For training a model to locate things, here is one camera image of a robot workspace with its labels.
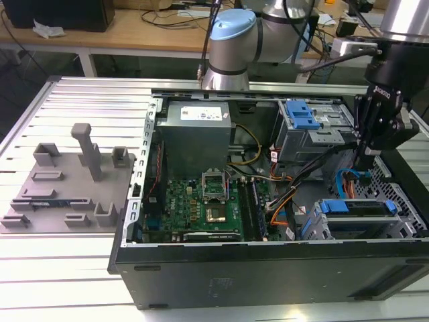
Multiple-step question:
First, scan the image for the black box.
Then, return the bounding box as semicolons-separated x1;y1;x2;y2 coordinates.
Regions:
2;0;115;34

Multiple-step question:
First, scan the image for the RAM stick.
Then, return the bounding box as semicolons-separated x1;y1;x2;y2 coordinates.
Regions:
11;199;90;211

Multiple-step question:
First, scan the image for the grey power supply box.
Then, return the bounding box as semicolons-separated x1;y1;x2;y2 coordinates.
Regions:
156;100;237;168

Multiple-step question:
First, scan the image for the orange wire bundle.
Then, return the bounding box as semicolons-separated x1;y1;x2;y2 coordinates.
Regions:
267;180;304;235

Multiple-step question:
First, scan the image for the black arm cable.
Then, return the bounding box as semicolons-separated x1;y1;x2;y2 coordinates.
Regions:
196;0;224;81

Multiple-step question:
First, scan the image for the grey parts rack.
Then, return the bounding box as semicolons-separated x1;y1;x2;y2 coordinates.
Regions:
0;122;138;235

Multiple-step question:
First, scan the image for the blue flat data wire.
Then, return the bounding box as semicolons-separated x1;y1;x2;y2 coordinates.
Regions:
336;168;372;201

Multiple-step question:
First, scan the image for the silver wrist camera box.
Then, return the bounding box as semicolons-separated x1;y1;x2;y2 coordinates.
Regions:
330;35;383;58

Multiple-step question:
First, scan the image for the hard disk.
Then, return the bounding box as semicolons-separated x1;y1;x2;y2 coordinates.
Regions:
316;199;400;237

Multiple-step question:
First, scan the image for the green motherboard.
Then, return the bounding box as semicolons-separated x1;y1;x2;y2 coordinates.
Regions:
142;176;282;243

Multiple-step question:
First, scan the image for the yellow black wire bundle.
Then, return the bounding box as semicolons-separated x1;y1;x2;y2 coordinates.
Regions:
227;123;264;167

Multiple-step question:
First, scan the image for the wooden desk white frame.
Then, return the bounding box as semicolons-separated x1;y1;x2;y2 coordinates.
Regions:
0;0;383;80

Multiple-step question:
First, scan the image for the black camera cable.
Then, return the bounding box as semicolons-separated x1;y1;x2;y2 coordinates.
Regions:
294;46;383;74

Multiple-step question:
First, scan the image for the white plastic bag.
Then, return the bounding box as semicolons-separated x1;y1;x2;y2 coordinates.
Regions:
32;19;67;40

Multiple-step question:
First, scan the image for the CPU socket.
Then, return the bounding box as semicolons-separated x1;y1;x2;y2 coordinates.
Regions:
204;206;229;225

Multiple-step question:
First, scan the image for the silver metal disk bay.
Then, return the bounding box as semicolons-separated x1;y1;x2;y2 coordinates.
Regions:
300;197;418;241

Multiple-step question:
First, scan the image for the black open PC case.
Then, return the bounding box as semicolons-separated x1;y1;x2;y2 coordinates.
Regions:
107;87;429;311

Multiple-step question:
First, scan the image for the metal drive cage blue latch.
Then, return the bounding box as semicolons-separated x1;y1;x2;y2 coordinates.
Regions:
276;99;358;165

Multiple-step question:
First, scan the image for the black sleeved power wire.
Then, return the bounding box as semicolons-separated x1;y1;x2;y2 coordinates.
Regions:
267;140;365;211

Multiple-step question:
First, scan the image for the metal socket cover frame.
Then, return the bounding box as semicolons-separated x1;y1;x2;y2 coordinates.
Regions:
200;169;228;204

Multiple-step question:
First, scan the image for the black case fan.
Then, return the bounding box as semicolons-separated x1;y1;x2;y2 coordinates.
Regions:
142;140;168;231

